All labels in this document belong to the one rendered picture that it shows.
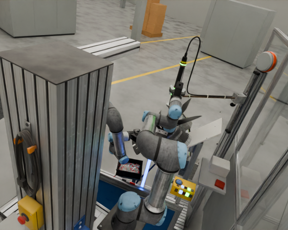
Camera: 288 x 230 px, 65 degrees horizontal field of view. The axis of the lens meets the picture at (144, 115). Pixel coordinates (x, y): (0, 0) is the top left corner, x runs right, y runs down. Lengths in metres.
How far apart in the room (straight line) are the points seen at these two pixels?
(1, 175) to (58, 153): 2.47
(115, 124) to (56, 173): 0.74
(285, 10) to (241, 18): 5.12
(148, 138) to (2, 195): 2.23
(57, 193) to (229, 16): 8.55
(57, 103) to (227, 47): 8.56
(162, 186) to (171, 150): 0.22
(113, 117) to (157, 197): 0.57
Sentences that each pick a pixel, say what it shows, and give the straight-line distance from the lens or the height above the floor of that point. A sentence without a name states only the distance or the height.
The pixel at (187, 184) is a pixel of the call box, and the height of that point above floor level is 1.07.
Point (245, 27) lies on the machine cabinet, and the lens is 8.81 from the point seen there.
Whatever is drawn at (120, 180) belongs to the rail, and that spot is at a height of 0.86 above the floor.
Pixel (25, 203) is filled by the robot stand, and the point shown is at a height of 1.46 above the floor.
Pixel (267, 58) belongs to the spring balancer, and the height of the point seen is 1.91.
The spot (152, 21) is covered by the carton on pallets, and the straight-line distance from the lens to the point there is 9.90.
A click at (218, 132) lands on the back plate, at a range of 1.90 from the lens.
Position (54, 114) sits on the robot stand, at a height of 1.93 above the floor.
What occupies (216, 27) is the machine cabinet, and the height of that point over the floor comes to 1.03.
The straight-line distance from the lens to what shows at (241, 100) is 2.10.
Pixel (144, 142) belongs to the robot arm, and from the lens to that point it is 1.04.
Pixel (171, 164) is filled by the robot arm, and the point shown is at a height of 1.61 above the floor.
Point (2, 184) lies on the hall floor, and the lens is 3.11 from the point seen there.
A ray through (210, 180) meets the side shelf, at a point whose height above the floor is 0.86.
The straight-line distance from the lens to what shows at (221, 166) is 2.21.
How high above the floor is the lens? 2.31
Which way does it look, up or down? 32 degrees down
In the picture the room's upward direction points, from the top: 13 degrees clockwise
